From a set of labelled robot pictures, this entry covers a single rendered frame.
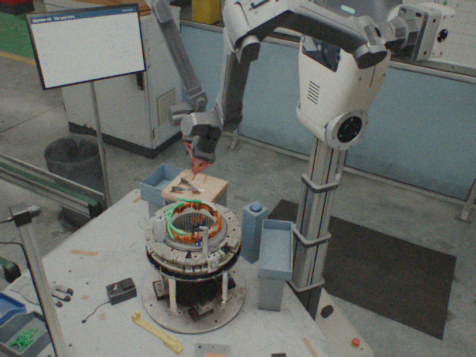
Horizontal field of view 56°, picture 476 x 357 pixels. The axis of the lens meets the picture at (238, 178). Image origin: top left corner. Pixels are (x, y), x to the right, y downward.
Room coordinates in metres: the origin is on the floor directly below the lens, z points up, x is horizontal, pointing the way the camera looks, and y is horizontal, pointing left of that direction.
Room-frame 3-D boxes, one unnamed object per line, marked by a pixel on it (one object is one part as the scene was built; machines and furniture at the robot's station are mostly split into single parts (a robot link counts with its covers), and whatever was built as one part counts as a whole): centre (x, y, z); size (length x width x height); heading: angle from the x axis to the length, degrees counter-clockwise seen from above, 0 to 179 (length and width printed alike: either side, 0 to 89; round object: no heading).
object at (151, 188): (1.50, 0.31, 0.92); 0.17 x 0.11 x 0.28; 157
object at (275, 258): (1.13, -0.14, 0.92); 0.25 x 0.11 x 0.28; 176
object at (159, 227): (1.09, 0.24, 1.14); 0.03 x 0.03 x 0.09; 70
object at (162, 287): (1.12, 0.26, 0.85); 0.06 x 0.04 x 0.05; 22
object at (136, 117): (3.74, 1.09, 0.60); 1.02 x 0.55 x 1.20; 64
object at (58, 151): (2.51, 1.09, 0.39); 0.39 x 0.39 x 0.35
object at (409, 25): (1.13, -0.38, 1.78); 0.09 x 0.08 x 0.12; 27
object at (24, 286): (1.11, 0.70, 0.79); 0.24 x 0.12 x 0.02; 64
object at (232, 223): (1.15, 0.14, 1.09); 0.32 x 0.32 x 0.01
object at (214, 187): (1.44, 0.17, 1.05); 0.20 x 0.19 x 0.02; 67
